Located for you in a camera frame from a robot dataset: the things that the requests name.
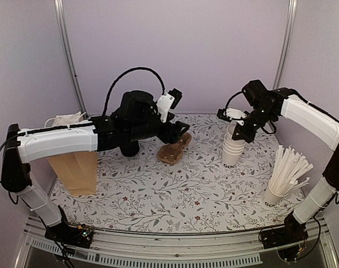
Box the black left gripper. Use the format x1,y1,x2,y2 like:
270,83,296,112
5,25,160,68
127,112,190,144

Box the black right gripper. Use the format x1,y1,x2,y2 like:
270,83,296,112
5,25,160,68
232,106,275,143

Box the brown cardboard cup carrier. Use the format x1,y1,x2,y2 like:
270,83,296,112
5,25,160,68
157,132,192,166

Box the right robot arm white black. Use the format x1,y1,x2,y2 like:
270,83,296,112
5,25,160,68
233,80,339,243

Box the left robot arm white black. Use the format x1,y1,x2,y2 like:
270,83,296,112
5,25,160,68
1,89,189,242

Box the stack of white paper cups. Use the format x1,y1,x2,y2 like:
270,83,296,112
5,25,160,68
222,124,246,168

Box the bundle of white paper straws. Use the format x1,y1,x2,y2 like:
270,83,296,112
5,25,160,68
269,145,313,196

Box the floral patterned table mat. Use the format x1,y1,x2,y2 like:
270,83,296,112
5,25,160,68
50,114,303,233

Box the white cup holding straws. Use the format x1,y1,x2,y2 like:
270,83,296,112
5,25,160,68
262,184,286,207

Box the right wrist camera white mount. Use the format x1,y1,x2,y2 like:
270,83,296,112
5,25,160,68
217,108,246,125

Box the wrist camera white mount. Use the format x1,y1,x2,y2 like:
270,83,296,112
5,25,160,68
217,108,246,125
156,88,183,123

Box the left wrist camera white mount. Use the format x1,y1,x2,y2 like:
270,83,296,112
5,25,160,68
156,88,183,123

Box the brown paper bag white handles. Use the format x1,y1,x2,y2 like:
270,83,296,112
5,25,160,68
45,111,98,197

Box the right aluminium frame post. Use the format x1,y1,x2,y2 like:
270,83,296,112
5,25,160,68
273,0,298,89

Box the aluminium frame post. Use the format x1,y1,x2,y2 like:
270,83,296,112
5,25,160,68
54,0,87,113
273,0,298,89

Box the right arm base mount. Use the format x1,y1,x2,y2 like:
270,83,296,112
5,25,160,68
258,223,308,262

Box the aluminium front rail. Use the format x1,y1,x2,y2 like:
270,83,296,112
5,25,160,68
15,216,339,267

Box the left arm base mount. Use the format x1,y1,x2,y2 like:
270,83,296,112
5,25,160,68
45,223,93,248

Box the left aluminium frame post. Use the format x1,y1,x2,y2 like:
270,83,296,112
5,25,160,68
54,0,87,113

